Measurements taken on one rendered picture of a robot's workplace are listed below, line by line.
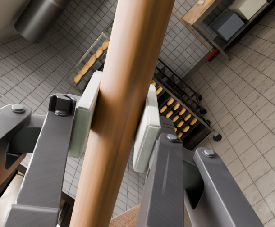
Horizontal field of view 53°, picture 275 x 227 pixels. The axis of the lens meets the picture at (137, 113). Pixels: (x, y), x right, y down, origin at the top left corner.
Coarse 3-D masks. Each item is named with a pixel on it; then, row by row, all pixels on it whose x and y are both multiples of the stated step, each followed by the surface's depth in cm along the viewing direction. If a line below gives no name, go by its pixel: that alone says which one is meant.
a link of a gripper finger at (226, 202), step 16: (208, 160) 13; (208, 176) 11; (224, 176) 12; (192, 192) 13; (208, 192) 11; (224, 192) 11; (240, 192) 11; (192, 208) 12; (208, 208) 11; (224, 208) 10; (240, 208) 10; (192, 224) 12; (208, 224) 11; (224, 224) 10; (240, 224) 9; (256, 224) 9
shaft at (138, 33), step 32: (128, 0) 14; (160, 0) 14; (128, 32) 14; (160, 32) 15; (128, 64) 15; (128, 96) 16; (96, 128) 17; (128, 128) 17; (96, 160) 18; (96, 192) 18; (96, 224) 20
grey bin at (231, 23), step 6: (228, 12) 443; (222, 18) 446; (228, 18) 423; (234, 18) 420; (240, 18) 421; (216, 24) 450; (222, 24) 427; (228, 24) 423; (234, 24) 423; (240, 24) 423; (216, 30) 432; (222, 30) 427; (228, 30) 427; (234, 30) 427; (222, 36) 436; (228, 36) 431
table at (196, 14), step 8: (208, 0) 408; (216, 0) 399; (272, 0) 400; (192, 8) 464; (200, 8) 418; (208, 8) 404; (264, 8) 404; (184, 16) 474; (192, 16) 423; (200, 16) 408; (256, 16) 409; (192, 24) 479; (248, 24) 414; (200, 32) 484; (240, 32) 419; (208, 40) 490; (216, 40) 475; (224, 40) 447; (232, 40) 423; (224, 48) 428
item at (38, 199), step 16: (64, 96) 13; (48, 112) 13; (64, 112) 13; (48, 128) 11; (64, 128) 12; (48, 144) 10; (64, 144) 11; (32, 160) 9; (48, 160) 10; (64, 160) 10; (32, 176) 9; (48, 176) 9; (32, 192) 8; (48, 192) 8; (16, 208) 7; (32, 208) 7; (48, 208) 7; (16, 224) 6; (32, 224) 6; (48, 224) 7
